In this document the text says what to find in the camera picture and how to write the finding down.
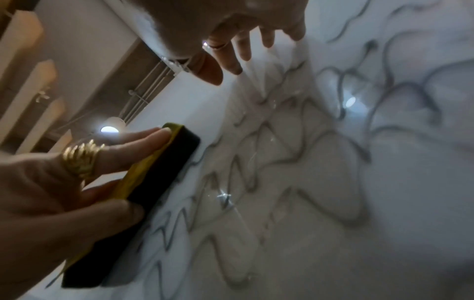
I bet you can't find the gold stacked ring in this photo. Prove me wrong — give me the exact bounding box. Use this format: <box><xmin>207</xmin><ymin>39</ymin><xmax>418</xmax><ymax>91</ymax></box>
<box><xmin>61</xmin><ymin>138</ymin><xmax>107</xmax><ymax>180</ymax></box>

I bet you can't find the person's left hand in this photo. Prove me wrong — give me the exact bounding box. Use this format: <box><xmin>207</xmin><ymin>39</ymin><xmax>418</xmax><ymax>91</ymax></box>
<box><xmin>0</xmin><ymin>126</ymin><xmax>174</xmax><ymax>300</ymax></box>

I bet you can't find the white cylinder pendant lamp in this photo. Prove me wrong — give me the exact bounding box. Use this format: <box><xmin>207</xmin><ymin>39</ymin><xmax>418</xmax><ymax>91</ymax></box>
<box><xmin>99</xmin><ymin>116</ymin><xmax>127</xmax><ymax>134</ymax></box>

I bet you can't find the white ceiling pipe bundle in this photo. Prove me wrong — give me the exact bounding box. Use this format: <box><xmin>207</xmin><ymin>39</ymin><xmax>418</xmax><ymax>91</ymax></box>
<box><xmin>118</xmin><ymin>57</ymin><xmax>176</xmax><ymax>127</ymax></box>

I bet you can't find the large scribbled whiteboard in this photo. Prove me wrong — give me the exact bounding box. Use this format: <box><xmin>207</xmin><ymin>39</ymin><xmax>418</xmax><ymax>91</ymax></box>
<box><xmin>45</xmin><ymin>0</ymin><xmax>474</xmax><ymax>300</ymax></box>

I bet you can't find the yellow and black whiteboard eraser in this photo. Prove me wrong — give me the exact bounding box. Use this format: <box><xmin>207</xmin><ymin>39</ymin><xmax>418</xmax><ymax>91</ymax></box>
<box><xmin>61</xmin><ymin>122</ymin><xmax>202</xmax><ymax>289</ymax></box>

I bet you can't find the person's right hand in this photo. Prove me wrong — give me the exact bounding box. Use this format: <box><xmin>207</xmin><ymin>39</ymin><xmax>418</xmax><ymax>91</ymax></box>
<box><xmin>140</xmin><ymin>0</ymin><xmax>311</xmax><ymax>87</ymax></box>

